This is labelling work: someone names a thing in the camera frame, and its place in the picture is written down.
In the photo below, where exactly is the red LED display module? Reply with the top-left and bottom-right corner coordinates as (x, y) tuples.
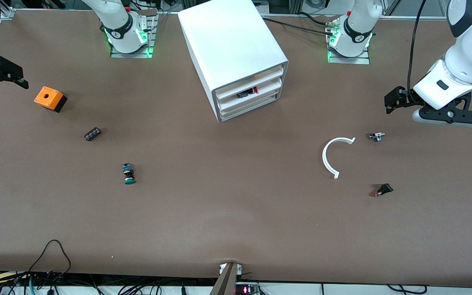
(234, 282), (262, 295)

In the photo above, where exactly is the brown camera post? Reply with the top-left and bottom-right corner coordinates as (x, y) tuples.
(209, 262), (239, 295)

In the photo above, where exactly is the white curved plastic strip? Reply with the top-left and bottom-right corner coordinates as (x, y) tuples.
(322, 137), (356, 179)

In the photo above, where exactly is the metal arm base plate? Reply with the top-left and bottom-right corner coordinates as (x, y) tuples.
(110, 14), (157, 59)
(327, 18), (371, 65)

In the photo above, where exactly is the green push button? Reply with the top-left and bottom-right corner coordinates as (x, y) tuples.
(121, 163), (136, 185)

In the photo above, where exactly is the black red switch part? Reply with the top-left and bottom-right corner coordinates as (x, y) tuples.
(236, 86), (258, 99)

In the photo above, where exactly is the black cable behind cabinet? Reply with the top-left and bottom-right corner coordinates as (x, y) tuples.
(262, 16), (336, 36)

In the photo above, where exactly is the white large cabinet drawer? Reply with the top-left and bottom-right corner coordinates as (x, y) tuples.
(219, 95), (280, 123)

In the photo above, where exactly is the white drawer cabinet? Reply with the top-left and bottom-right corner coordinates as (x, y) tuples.
(178, 0), (289, 123)

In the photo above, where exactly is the orange button box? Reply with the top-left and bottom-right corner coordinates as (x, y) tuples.
(34, 86), (68, 113)

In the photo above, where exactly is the black looped cable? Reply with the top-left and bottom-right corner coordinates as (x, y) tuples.
(26, 239), (73, 283)

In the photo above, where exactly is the black red rocker switch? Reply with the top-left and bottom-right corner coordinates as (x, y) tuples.
(374, 183), (394, 197)

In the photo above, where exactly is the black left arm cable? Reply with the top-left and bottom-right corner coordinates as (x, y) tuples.
(408, 0), (427, 103)

